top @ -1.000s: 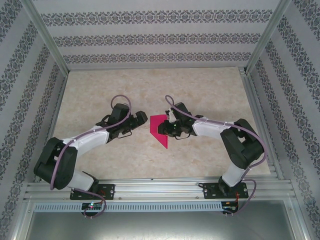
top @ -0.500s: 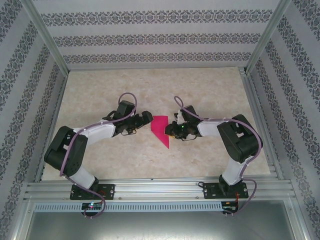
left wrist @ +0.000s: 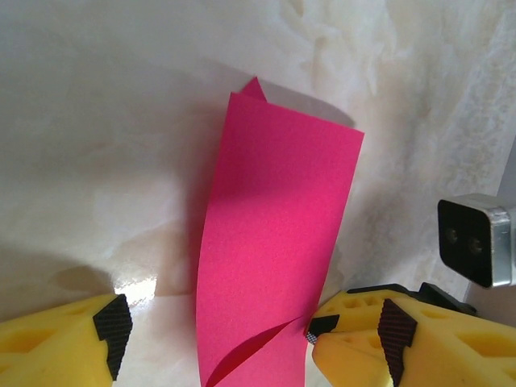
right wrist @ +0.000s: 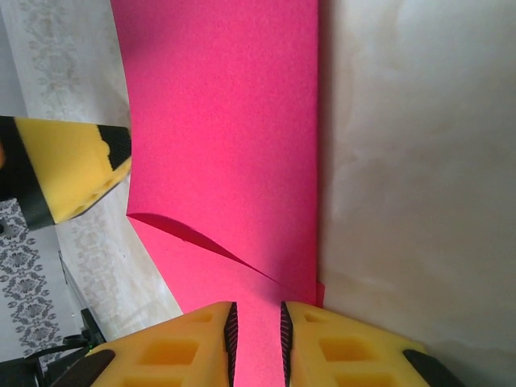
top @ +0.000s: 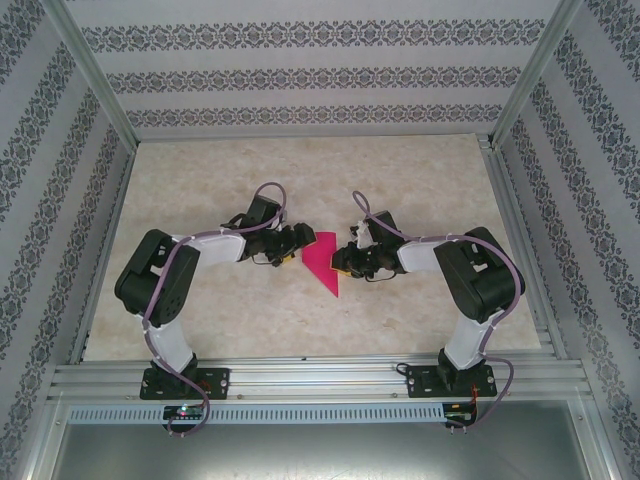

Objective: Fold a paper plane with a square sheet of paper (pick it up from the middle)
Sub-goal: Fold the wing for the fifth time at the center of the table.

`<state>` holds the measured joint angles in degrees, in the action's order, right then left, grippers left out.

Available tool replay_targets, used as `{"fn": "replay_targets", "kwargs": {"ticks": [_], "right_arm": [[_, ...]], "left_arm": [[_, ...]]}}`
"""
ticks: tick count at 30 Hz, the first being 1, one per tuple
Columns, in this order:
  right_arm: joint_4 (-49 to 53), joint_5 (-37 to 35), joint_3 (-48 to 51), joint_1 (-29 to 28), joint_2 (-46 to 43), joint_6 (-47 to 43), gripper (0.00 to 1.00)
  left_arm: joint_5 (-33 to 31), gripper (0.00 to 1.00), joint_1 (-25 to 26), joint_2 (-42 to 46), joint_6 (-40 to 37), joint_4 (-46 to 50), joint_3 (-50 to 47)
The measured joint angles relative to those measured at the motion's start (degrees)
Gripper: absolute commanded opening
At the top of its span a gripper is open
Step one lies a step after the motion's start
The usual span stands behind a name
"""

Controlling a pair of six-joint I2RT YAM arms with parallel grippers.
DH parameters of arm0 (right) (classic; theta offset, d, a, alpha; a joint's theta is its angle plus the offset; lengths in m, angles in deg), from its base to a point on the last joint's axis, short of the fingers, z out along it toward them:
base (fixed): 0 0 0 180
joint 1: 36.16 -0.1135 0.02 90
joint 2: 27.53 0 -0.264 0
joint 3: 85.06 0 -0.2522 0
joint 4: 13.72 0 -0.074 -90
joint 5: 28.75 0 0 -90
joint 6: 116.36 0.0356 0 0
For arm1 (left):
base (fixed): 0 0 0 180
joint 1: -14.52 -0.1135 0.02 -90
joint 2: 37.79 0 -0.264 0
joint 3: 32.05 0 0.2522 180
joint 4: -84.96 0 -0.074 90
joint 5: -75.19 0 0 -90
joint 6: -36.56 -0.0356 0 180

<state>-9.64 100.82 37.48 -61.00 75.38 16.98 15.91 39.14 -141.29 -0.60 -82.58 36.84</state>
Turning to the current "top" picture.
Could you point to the pink square paper sheet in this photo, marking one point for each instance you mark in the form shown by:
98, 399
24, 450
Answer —
320, 260

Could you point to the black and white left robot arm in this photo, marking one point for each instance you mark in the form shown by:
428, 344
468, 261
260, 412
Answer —
150, 285

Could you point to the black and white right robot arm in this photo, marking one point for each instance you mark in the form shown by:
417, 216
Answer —
480, 280

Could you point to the grey metal sheet panel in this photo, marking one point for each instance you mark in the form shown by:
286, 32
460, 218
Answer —
320, 455

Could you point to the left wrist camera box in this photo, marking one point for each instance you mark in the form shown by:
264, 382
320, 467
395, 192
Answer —
286, 227

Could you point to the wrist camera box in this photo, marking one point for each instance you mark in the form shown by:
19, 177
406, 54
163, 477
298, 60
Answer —
286, 227
362, 237

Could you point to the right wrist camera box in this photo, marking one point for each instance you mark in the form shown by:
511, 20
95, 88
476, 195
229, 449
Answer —
362, 237

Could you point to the aluminium mounting rail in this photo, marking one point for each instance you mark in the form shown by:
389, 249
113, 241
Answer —
320, 380

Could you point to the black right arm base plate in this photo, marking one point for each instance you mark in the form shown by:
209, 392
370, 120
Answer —
417, 382

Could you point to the aluminium side rail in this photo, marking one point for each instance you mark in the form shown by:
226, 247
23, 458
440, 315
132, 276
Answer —
117, 200
507, 200

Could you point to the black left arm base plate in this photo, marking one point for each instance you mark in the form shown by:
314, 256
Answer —
220, 382

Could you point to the aluminium frame post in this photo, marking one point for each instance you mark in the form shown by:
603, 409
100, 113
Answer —
530, 85
100, 85

